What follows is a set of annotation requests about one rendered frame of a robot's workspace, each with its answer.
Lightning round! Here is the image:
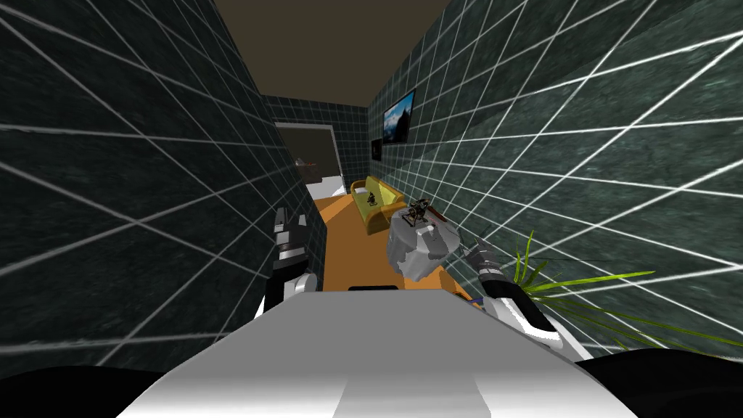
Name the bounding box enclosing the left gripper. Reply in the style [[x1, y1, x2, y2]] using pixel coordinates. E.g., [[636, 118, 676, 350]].
[[273, 207, 309, 250]]

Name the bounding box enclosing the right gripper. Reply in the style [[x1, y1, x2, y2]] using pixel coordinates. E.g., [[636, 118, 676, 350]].
[[461, 237, 496, 266]]

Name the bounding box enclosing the yellow sofa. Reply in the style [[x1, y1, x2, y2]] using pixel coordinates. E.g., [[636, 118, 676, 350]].
[[350, 176, 407, 236]]

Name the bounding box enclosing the grey round table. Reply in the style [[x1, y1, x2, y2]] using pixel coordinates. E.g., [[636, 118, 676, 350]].
[[386, 197, 463, 283]]

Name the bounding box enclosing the large landscape wall picture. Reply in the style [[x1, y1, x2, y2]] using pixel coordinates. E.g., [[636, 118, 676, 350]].
[[382, 89, 417, 146]]

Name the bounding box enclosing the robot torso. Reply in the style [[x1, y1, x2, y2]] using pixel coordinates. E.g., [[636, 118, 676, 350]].
[[115, 284, 639, 418]]

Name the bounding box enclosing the green leafy plant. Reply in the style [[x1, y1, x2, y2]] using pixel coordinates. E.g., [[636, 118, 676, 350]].
[[509, 231, 743, 356]]

